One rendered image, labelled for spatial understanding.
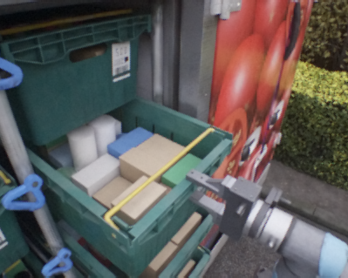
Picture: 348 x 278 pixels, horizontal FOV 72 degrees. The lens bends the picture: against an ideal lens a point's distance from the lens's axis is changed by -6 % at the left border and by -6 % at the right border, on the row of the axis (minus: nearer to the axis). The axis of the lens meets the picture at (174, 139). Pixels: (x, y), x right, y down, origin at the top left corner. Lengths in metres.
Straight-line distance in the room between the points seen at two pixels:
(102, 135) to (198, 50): 0.36
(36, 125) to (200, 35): 0.45
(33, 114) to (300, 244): 0.57
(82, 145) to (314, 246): 0.58
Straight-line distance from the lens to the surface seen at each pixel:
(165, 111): 0.77
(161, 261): 0.80
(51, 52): 0.58
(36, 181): 0.59
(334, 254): 0.52
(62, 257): 0.79
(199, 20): 0.69
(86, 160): 0.76
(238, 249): 2.54
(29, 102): 0.58
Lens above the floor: 2.08
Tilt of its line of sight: 34 degrees down
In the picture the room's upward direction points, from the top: 1 degrees clockwise
